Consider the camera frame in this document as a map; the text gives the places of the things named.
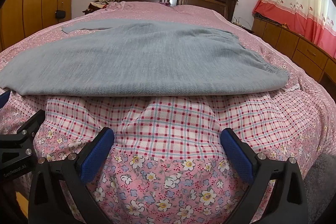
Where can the grey fuzzy cloth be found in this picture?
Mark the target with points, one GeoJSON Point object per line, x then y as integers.
{"type": "Point", "coordinates": [320, 187]}

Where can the small black bag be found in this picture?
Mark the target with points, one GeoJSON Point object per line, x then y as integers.
{"type": "Point", "coordinates": [60, 14]}

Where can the pile of clothes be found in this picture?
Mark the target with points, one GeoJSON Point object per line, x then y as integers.
{"type": "Point", "coordinates": [98, 5]}

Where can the floral quilt with plaid lining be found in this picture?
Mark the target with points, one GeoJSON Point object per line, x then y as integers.
{"type": "Point", "coordinates": [168, 187]}

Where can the long wooden cabinet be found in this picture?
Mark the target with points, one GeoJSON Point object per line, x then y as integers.
{"type": "Point", "coordinates": [288, 40]}

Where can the dark wooden nightstand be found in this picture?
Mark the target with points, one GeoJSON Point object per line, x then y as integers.
{"type": "Point", "coordinates": [244, 28]}

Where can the grey pants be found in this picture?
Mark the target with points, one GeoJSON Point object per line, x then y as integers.
{"type": "Point", "coordinates": [144, 61]}

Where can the purple cloth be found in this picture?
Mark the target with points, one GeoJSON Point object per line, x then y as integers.
{"type": "Point", "coordinates": [165, 4]}

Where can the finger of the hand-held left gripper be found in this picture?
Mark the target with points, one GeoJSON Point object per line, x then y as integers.
{"type": "Point", "coordinates": [4, 98]}
{"type": "Point", "coordinates": [26, 140]}

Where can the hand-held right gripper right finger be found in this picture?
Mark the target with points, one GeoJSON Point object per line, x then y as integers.
{"type": "Point", "coordinates": [237, 158]}

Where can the pink small-flower bedspread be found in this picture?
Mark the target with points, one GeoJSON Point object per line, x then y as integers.
{"type": "Point", "coordinates": [183, 16]}

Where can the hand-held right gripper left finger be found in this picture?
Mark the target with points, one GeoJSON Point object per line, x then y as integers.
{"type": "Point", "coordinates": [97, 155]}

